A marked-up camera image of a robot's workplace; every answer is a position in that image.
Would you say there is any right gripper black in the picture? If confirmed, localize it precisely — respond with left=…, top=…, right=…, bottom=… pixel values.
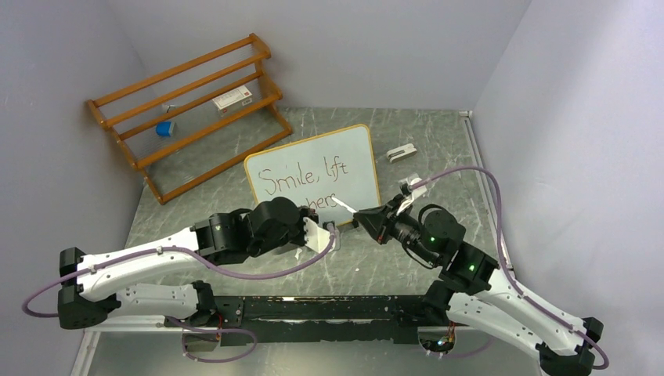
left=355, top=193, right=440, bottom=266

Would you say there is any white brown whiteboard marker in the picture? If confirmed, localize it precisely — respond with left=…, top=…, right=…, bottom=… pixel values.
left=331, top=197, right=357, bottom=214

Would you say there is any yellow framed whiteboard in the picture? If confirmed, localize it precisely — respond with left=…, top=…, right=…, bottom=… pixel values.
left=244, top=124, right=381, bottom=225

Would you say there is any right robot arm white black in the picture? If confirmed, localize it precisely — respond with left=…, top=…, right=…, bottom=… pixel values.
left=352, top=204, right=603, bottom=375

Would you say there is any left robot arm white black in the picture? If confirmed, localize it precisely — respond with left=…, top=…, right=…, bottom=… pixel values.
left=57, top=197, right=334, bottom=330

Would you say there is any white whiteboard eraser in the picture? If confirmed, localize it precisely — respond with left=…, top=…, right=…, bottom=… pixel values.
left=386, top=143, right=417, bottom=164

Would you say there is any white red box on rack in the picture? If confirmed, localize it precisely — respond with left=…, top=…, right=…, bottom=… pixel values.
left=211, top=85, right=253, bottom=117

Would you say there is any wooden shelf rack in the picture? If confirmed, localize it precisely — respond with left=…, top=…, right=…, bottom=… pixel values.
left=86, top=33, right=293, bottom=206

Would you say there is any blue small object on rack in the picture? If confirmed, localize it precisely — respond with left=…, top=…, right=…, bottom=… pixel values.
left=155, top=121, right=176, bottom=137

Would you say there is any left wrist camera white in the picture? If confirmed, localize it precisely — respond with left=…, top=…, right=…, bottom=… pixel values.
left=303, top=217, right=341, bottom=254

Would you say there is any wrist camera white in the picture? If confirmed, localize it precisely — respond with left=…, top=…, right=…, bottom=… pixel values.
left=303, top=217, right=341, bottom=254
left=397, top=173, right=428, bottom=215

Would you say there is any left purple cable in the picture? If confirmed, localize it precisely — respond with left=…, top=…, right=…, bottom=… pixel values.
left=21, top=222, right=338, bottom=319

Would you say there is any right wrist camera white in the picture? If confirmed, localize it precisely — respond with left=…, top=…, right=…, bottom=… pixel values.
left=397, top=173, right=428, bottom=215

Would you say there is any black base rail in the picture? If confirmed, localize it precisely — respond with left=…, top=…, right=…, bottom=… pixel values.
left=183, top=295, right=449, bottom=345

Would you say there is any aluminium frame rail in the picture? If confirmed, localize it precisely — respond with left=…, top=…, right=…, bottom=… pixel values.
left=70, top=316, right=172, bottom=376

